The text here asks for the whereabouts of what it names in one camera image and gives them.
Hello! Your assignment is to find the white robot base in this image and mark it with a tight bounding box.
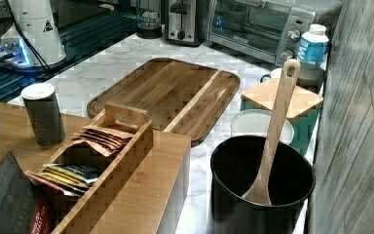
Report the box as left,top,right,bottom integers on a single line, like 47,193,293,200
1,0,67,69

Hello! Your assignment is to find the wooden cutting board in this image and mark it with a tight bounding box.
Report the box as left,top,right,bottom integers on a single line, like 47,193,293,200
87,58,240,146

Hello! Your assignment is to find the brown tea packets stack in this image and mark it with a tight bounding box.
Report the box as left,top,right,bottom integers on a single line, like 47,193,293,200
72,126,134,157

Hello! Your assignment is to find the silver toaster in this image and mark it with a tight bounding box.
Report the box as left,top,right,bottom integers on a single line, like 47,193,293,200
164,0,209,47

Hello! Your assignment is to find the black utensil pot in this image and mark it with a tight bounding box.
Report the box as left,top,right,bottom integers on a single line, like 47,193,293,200
207,136,315,234

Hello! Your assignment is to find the wooden spoon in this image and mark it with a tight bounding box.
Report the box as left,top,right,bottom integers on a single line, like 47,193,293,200
243,58,300,205

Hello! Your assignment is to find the glass jar black base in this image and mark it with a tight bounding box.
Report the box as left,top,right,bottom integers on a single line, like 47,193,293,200
135,0,163,39

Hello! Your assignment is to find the teal container bamboo lid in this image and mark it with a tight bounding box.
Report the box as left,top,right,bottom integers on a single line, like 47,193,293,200
241,78,323,155

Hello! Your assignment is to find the silver toaster oven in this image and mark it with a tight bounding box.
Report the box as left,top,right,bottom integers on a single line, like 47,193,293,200
206,0,317,65

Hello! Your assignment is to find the colourful tea packets stack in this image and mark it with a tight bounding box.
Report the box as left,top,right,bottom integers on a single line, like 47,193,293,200
25,164,101,197

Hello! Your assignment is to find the bamboo tea organizer box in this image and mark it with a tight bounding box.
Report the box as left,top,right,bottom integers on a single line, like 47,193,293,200
49,103,153,234

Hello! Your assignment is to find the dark cylindrical canister white lid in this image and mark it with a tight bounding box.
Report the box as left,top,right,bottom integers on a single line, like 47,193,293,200
21,83,66,147

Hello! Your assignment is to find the white blue plastic bottle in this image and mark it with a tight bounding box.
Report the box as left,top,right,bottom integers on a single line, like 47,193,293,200
296,24,329,66

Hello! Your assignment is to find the black tea bag pouch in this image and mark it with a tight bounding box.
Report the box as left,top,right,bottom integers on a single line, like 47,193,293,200
0,151,52,234

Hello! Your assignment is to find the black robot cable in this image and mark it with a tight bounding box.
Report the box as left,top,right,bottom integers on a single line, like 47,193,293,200
5,0,55,77

